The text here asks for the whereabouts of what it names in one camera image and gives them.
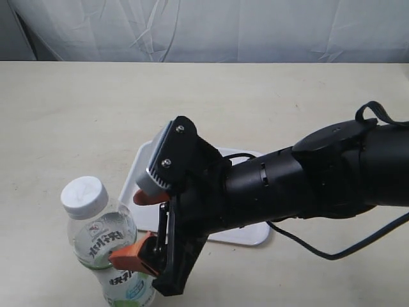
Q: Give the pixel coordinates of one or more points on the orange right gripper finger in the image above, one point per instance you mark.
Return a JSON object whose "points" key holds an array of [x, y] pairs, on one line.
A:
{"points": [[142, 199]]}

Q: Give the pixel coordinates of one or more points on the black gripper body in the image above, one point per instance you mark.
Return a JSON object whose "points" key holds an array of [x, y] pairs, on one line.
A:
{"points": [[195, 205]]}

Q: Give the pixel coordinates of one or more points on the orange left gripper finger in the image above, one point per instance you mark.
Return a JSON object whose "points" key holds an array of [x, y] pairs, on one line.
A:
{"points": [[135, 257]]}

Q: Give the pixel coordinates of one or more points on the clear plastic water bottle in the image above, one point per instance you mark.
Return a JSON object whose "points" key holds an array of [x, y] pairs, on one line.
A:
{"points": [[97, 226]]}

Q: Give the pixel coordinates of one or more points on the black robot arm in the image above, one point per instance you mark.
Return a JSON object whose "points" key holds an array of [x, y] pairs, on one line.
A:
{"points": [[337, 172]]}

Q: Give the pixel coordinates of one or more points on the white plastic tray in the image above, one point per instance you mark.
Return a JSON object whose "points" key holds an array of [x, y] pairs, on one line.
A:
{"points": [[146, 218]]}

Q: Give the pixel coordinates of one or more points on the white backdrop cloth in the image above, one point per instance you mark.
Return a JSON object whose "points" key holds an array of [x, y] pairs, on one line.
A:
{"points": [[206, 31]]}

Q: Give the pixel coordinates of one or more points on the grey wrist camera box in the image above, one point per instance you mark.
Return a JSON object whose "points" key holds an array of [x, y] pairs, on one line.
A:
{"points": [[149, 164]]}

